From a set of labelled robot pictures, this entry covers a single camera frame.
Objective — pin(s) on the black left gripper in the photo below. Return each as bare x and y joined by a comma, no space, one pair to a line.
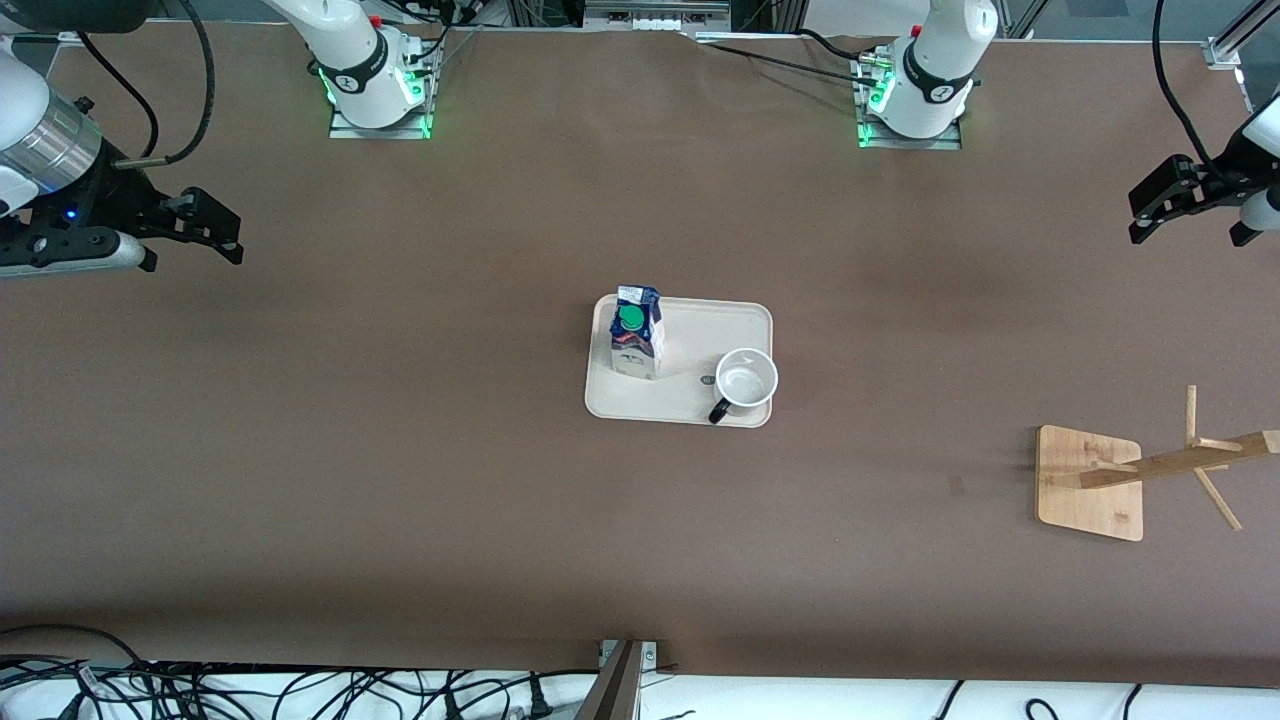
1214,183

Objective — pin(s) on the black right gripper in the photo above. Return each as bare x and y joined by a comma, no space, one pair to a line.
108,192

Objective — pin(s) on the blue milk carton green cap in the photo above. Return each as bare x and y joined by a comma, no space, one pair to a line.
637,345

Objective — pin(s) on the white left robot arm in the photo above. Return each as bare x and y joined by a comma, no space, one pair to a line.
940,50

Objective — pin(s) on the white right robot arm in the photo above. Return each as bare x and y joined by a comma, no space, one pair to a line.
350,45

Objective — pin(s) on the cream rabbit print tray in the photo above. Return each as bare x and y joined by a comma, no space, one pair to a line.
690,340

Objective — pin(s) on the wooden mug rack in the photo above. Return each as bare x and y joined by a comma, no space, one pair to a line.
1080,500

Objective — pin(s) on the grey power strip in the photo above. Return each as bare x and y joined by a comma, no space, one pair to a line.
655,15

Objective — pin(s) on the black power plug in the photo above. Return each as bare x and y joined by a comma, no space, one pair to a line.
538,700

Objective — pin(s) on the dark stand pole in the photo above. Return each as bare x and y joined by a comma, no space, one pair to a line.
612,690

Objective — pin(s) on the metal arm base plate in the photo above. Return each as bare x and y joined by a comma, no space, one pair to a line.
905,143
345,132

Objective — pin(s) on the aluminium frame profile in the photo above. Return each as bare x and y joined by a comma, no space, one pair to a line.
1235,40

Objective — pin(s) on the small metal bracket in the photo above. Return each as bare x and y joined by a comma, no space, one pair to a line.
648,655

